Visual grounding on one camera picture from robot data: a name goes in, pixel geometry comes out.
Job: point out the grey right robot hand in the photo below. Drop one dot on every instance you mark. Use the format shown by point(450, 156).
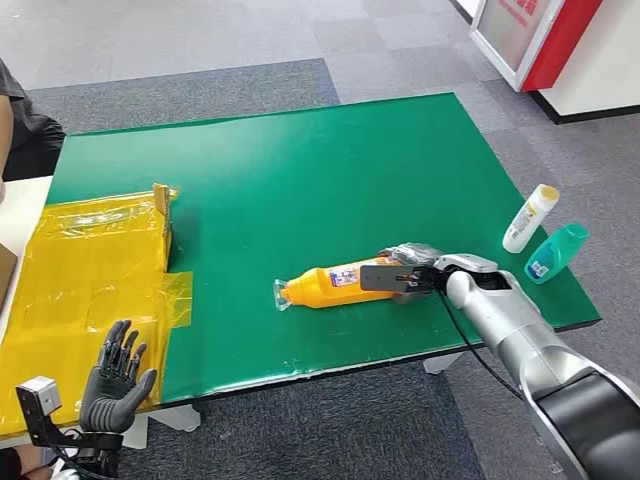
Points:
point(412, 253)

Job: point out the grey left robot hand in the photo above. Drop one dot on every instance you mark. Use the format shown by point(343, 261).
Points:
point(111, 401)

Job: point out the orange bottle with clear cap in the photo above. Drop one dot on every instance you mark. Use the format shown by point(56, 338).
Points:
point(324, 288)

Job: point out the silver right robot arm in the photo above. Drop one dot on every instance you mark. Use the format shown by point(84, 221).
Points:
point(540, 344)

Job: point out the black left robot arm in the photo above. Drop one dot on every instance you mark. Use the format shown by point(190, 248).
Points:
point(95, 454)

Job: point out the white bottle with yellow cap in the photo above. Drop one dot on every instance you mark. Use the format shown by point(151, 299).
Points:
point(527, 220)

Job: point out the teal transparent bottle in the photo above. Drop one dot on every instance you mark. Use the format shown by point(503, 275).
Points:
point(555, 254)

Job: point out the white table foot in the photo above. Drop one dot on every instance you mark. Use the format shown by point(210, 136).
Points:
point(164, 420)
point(442, 362)

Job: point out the yellow plastic sheet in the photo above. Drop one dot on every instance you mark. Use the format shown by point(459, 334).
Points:
point(75, 285)

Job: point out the green table cover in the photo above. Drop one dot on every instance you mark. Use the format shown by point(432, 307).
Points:
point(310, 199)

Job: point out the brown cardboard piece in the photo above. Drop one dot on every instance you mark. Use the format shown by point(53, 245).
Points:
point(6, 275)

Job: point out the cardboard flap with yellow tape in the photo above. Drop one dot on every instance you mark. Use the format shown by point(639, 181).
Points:
point(163, 225)

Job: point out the red and white cabinet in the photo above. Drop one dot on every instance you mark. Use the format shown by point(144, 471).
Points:
point(550, 46)

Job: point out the person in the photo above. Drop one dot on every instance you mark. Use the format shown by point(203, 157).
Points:
point(25, 132)

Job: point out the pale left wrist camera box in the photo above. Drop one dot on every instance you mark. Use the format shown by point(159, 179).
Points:
point(41, 395)

